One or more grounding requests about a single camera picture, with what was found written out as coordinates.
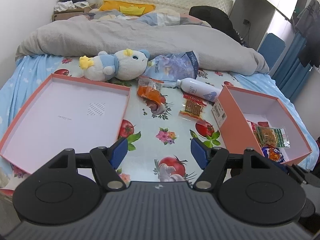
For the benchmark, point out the pink gift box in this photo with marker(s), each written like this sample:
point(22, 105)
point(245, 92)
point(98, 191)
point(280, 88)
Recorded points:
point(237, 110)

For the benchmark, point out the red spicy strips bag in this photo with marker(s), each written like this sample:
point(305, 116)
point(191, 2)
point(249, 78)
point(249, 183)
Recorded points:
point(253, 127)

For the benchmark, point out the red brown spicy strip packet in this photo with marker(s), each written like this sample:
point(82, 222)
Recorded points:
point(193, 107)

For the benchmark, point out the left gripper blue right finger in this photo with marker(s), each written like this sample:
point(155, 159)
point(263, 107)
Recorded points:
point(212, 161)

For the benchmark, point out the green yellow tofu snack packet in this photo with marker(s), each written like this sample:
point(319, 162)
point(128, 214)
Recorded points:
point(274, 137)

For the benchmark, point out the hanging dark clothes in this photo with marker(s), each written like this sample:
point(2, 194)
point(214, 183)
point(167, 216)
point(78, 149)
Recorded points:
point(308, 27)

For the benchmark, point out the yellow pillow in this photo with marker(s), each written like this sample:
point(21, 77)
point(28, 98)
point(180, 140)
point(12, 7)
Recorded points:
point(127, 8)

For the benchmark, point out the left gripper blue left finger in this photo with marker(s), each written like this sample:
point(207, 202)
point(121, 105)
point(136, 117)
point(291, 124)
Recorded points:
point(105, 161)

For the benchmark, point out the purple facial tissue pack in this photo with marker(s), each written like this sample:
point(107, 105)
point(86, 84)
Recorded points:
point(173, 67)

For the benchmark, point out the white blue plush toy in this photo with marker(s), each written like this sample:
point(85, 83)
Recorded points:
point(124, 65)

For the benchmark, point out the grey wardrobe cabinet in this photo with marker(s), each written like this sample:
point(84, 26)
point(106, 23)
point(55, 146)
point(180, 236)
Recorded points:
point(252, 18)

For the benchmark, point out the cardboard box with clothes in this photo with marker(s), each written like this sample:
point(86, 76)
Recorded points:
point(65, 9)

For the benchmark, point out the white spray bottle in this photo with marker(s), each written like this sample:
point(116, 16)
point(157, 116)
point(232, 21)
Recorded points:
point(199, 89)

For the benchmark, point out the blue chair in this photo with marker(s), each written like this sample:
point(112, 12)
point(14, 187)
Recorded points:
point(271, 49)

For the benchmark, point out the red sachet packet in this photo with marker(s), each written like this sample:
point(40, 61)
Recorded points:
point(263, 124)

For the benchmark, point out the patchwork pillow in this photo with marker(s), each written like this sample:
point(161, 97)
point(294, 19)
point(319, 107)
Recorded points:
point(161, 17)

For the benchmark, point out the black clothing pile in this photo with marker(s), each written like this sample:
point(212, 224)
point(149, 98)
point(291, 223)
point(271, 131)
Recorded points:
point(216, 18)

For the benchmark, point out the blue white snack bag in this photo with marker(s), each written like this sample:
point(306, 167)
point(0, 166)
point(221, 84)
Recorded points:
point(274, 154)

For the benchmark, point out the blue curtain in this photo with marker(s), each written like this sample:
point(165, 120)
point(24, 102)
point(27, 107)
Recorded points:
point(291, 76)

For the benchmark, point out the grey duvet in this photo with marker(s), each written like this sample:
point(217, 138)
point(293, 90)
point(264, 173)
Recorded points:
point(79, 36)

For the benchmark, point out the pink box lid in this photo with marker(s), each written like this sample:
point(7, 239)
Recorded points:
point(64, 112)

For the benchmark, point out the orange small snack packet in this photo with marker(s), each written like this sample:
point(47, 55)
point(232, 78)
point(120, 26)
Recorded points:
point(150, 89)

